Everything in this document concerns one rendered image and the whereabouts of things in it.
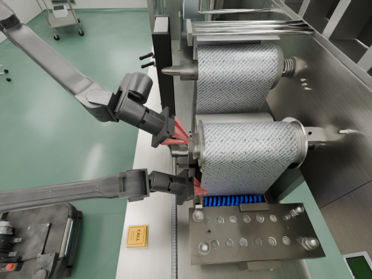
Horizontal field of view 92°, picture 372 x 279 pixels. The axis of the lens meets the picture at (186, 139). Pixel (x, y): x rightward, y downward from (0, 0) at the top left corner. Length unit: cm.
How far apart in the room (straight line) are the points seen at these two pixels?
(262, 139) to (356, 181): 21
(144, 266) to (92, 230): 115
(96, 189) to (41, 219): 131
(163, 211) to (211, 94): 50
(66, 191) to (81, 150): 180
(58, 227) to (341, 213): 163
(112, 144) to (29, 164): 86
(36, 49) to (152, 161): 59
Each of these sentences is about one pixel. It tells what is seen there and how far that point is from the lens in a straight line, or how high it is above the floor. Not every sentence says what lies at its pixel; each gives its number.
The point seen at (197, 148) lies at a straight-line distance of 48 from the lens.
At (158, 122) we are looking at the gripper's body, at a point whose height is 134.
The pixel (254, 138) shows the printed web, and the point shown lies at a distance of 49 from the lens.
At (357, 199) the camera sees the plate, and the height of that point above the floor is 127.
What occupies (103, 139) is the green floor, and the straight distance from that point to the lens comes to 233.
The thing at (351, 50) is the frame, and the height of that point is 146.
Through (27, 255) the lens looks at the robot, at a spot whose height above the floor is 26.
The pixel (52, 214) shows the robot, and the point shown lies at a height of 24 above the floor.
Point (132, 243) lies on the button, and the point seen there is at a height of 92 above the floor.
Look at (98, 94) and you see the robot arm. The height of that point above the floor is 141.
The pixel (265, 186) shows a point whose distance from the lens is 68.
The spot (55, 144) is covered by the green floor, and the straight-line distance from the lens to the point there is 256.
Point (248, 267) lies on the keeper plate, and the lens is 67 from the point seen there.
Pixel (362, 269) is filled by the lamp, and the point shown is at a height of 119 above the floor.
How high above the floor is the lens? 166
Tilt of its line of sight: 52 degrees down
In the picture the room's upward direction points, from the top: straight up
